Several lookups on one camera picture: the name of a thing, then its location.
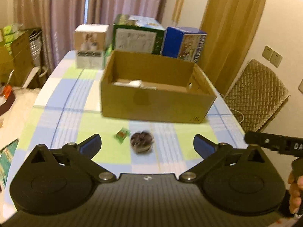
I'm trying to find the green candy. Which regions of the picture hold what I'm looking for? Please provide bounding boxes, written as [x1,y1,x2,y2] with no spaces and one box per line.
[114,128,130,144]

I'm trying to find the wall hanging wooden strip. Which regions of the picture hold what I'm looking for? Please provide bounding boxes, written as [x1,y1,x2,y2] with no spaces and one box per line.
[171,0,184,26]

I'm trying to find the pink beige curtain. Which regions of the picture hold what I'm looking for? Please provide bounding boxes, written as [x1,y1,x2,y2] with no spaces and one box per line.
[14,0,166,72]

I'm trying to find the quilted beige chair cushion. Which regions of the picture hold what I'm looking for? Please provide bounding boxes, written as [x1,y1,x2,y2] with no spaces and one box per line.
[224,59,290,133]

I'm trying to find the double wall socket plate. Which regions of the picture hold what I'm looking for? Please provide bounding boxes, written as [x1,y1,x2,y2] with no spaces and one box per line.
[262,46,283,68]

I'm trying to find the brown cardboard box on floor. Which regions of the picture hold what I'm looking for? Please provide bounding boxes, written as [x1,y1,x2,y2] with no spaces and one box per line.
[0,32,34,87]

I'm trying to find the green tissue packs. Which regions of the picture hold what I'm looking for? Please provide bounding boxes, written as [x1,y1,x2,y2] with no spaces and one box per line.
[1,23,23,54]

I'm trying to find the white humidifier product box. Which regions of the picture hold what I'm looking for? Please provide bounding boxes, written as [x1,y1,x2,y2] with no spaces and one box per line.
[74,24,110,70]

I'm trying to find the white cable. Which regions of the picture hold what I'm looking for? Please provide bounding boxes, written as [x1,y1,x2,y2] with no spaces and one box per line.
[220,93,245,125]

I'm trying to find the white laundry basket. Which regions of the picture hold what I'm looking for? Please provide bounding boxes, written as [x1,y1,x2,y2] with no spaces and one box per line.
[27,28,48,77]

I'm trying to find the white crumpled item in box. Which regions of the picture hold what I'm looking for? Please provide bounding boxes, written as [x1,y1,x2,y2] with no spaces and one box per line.
[113,80,157,90]

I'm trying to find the blue milk carton box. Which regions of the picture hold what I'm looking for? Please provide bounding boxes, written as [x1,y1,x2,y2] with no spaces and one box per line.
[162,27,207,63]

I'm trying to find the checkered blue green tablecloth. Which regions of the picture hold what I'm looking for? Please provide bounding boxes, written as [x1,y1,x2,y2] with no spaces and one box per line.
[3,50,248,214]

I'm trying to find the wooden door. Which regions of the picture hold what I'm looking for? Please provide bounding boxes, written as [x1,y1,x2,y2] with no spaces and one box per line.
[198,0,266,94]

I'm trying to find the open brown cardboard box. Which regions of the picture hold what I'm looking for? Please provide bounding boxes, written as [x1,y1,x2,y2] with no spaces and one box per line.
[100,50,217,124]

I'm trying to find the person's right hand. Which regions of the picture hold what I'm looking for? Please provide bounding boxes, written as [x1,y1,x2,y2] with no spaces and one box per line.
[288,172,303,214]

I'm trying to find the green milk carton box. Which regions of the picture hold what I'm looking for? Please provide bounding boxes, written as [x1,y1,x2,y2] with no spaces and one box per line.
[112,14,165,55]

